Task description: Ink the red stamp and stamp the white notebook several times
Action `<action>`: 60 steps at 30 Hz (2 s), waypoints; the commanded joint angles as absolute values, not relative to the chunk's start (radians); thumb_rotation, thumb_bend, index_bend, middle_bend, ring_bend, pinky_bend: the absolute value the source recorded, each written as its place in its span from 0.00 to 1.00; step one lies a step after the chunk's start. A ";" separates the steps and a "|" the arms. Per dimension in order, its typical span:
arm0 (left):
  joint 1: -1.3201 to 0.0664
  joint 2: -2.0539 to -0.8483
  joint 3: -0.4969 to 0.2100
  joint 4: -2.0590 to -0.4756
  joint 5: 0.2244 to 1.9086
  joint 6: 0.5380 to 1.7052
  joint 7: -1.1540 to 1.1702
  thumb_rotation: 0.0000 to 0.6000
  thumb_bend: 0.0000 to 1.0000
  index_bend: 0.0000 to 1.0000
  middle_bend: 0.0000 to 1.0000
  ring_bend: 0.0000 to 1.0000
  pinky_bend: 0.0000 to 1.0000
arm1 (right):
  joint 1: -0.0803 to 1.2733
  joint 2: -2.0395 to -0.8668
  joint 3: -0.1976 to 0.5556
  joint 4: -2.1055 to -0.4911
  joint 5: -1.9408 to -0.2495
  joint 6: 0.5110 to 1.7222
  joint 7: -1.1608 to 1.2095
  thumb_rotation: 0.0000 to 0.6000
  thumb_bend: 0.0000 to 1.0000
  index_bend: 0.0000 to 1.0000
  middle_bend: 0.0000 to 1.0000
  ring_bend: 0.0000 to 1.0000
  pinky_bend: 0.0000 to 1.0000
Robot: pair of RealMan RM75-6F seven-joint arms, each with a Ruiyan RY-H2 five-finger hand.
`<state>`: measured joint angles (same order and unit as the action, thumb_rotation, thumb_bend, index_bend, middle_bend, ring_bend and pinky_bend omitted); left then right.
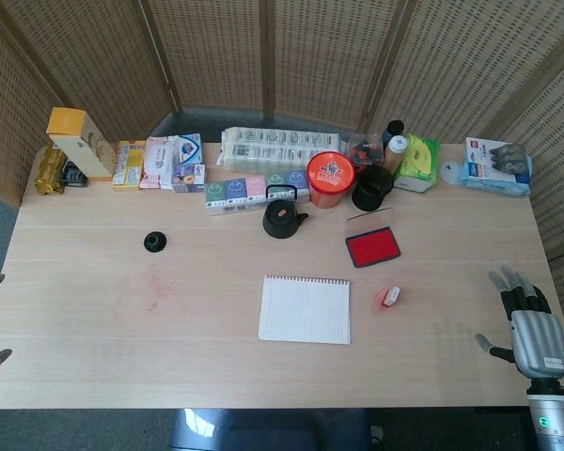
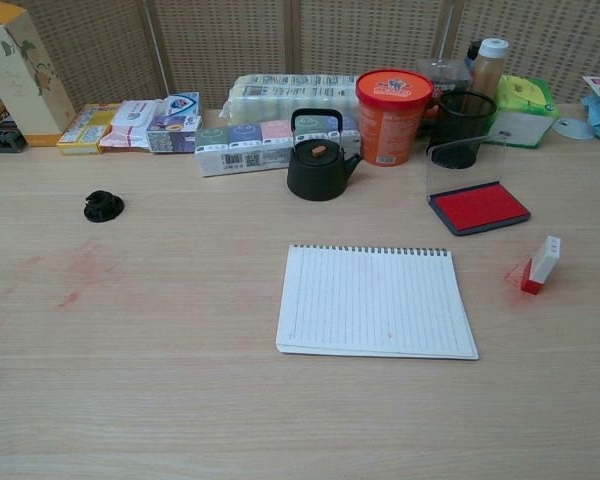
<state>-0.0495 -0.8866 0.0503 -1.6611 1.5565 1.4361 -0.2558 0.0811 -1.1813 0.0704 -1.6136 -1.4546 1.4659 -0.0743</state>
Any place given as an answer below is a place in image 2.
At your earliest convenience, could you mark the black teapot with handle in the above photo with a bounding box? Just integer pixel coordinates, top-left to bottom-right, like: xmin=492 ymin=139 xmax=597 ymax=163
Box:
xmin=286 ymin=108 xmax=364 ymax=203

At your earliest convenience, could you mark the small purple box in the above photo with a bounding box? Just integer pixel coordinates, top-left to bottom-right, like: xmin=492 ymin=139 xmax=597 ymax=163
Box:
xmin=145 ymin=115 xmax=203 ymax=154

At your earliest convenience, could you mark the woven folding screen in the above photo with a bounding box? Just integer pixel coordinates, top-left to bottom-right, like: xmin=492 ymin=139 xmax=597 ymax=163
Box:
xmin=0 ymin=0 xmax=600 ymax=112

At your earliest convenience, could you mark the pale round disc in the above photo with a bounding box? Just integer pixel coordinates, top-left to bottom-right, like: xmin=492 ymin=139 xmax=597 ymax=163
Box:
xmin=552 ymin=117 xmax=595 ymax=140

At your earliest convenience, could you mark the small black round cap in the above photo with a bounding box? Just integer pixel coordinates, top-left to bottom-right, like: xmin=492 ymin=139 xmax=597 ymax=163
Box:
xmin=83 ymin=189 xmax=127 ymax=224

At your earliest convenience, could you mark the green tissue pack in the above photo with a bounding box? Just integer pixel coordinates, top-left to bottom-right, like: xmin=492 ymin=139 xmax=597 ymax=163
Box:
xmin=483 ymin=73 xmax=561 ymax=150

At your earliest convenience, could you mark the white spiral notepad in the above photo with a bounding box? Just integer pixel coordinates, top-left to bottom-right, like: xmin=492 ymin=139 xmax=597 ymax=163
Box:
xmin=275 ymin=243 xmax=480 ymax=361

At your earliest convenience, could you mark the large clear tissue bundle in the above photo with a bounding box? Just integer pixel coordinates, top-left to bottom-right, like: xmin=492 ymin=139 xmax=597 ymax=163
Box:
xmin=218 ymin=73 xmax=361 ymax=126

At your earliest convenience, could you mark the flat yellow box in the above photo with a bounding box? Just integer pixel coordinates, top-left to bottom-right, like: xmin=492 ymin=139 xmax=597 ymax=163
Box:
xmin=56 ymin=103 xmax=123 ymax=156

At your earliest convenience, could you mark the dark bottle black cap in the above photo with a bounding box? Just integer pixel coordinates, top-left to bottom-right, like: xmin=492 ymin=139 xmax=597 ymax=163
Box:
xmin=463 ymin=40 xmax=482 ymax=71

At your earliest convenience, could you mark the small red stamp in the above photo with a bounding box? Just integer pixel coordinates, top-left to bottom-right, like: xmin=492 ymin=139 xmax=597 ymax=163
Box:
xmin=520 ymin=235 xmax=562 ymax=296

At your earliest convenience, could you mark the blue and white box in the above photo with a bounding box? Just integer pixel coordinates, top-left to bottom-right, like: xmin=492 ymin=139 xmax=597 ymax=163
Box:
xmin=154 ymin=91 xmax=201 ymax=123

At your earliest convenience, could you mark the red ink pad clear lid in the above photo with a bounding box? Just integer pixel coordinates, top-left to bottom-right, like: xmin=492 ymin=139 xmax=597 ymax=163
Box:
xmin=424 ymin=135 xmax=532 ymax=237

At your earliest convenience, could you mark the pink wet wipes pack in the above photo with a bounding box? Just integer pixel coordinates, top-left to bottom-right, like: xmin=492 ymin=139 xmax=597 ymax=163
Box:
xmin=98 ymin=99 xmax=169 ymax=153

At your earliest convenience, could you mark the black mesh pen cup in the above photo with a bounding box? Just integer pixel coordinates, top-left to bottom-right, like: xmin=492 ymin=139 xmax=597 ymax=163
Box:
xmin=428 ymin=91 xmax=498 ymax=170

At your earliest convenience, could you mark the black plastic rack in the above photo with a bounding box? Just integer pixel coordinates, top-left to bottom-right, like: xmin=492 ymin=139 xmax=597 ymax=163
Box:
xmin=0 ymin=119 xmax=29 ymax=160

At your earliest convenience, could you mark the tall beige gift box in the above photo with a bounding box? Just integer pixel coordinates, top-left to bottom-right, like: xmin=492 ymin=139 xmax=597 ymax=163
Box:
xmin=0 ymin=0 xmax=77 ymax=148

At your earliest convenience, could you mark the multicolour pocket tissue pack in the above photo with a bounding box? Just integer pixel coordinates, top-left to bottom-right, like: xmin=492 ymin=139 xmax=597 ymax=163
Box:
xmin=194 ymin=117 xmax=361 ymax=178

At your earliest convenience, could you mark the brown bottle white cap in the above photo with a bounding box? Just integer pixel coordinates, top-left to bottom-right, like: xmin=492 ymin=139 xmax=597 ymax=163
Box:
xmin=463 ymin=37 xmax=510 ymax=116

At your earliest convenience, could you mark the orange lidded tub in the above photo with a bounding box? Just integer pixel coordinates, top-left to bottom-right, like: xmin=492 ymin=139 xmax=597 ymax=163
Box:
xmin=355 ymin=68 xmax=435 ymax=168

